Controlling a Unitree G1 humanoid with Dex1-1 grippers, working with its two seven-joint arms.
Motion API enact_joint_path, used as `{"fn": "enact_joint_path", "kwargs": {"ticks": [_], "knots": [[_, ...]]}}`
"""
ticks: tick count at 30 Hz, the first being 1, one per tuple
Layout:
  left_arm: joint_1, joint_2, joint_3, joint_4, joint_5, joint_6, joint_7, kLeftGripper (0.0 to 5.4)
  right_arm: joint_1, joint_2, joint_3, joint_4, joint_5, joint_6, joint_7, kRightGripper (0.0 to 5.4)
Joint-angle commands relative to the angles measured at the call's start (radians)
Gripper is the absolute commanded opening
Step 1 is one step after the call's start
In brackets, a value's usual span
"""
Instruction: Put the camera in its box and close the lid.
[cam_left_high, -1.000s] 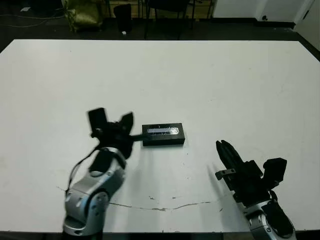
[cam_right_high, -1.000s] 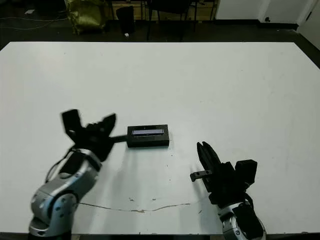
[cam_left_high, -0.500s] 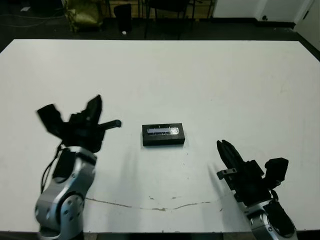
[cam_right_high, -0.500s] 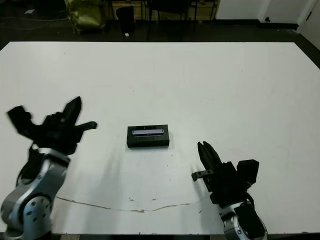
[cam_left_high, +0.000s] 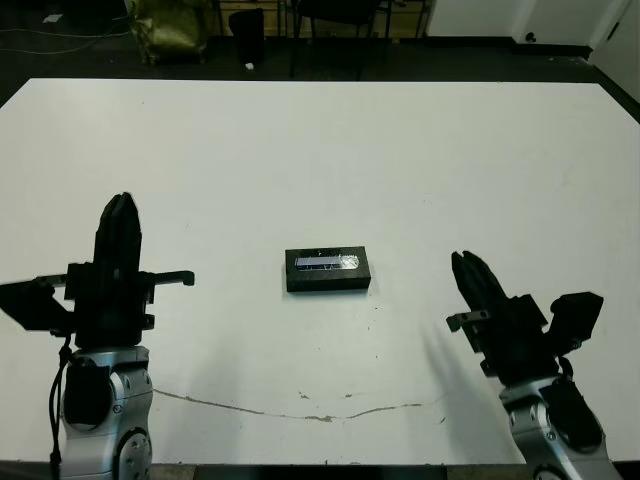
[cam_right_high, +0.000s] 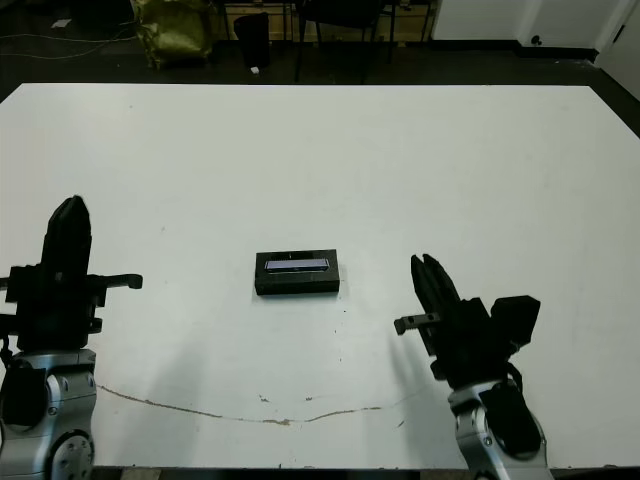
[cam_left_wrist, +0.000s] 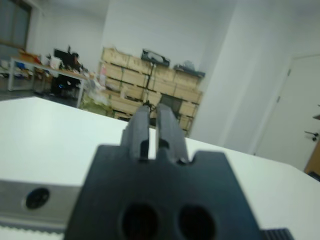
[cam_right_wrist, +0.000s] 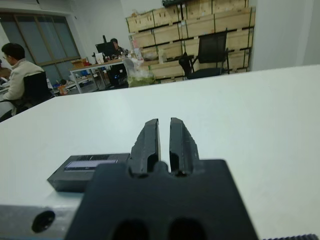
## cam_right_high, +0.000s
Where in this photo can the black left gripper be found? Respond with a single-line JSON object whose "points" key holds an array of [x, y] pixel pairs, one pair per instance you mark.
{"points": [[55, 310]]}

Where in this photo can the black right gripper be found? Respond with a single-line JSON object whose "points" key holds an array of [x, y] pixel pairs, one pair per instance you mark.
{"points": [[465, 345]]}

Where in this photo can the black box lid with print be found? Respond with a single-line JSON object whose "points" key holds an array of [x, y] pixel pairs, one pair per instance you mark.
{"points": [[300, 285]]}

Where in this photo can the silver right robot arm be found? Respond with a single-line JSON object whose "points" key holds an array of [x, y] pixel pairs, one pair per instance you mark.
{"points": [[470, 440]]}

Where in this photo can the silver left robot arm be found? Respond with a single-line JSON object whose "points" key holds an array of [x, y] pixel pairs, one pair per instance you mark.
{"points": [[65, 395]]}

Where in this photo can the white paper sheet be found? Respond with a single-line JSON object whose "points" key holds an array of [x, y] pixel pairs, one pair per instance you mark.
{"points": [[61, 23]]}

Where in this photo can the yellow-green plastic bag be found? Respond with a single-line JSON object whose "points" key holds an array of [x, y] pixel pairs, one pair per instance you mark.
{"points": [[172, 32]]}

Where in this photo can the black mesh office chair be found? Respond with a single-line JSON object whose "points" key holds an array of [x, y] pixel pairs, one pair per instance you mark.
{"points": [[342, 7]]}

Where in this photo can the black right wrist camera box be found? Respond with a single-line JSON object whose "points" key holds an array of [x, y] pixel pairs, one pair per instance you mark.
{"points": [[517, 320]]}

